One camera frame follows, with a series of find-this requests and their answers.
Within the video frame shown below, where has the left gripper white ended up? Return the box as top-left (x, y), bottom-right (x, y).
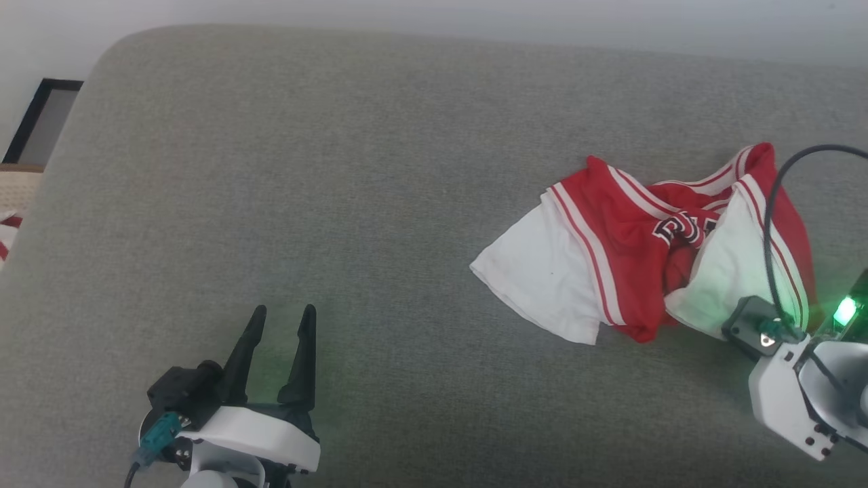
top-left (173, 304), bottom-right (321, 488)

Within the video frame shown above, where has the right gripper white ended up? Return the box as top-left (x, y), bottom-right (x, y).
top-left (749, 268), bottom-right (868, 462)

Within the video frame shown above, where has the red and white basketball jersey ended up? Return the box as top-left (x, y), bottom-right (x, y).
top-left (469, 141), bottom-right (818, 345)

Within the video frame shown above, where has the red and white cloth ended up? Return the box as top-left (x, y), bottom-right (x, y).
top-left (0, 210), bottom-right (24, 272)

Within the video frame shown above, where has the beige textured fabric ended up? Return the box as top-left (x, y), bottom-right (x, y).
top-left (0, 163), bottom-right (45, 219)

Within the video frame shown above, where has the black-framed grey panel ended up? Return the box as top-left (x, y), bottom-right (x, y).
top-left (2, 77), bottom-right (84, 165)

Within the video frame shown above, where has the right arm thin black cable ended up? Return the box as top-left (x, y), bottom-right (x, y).
top-left (762, 144), bottom-right (868, 329)

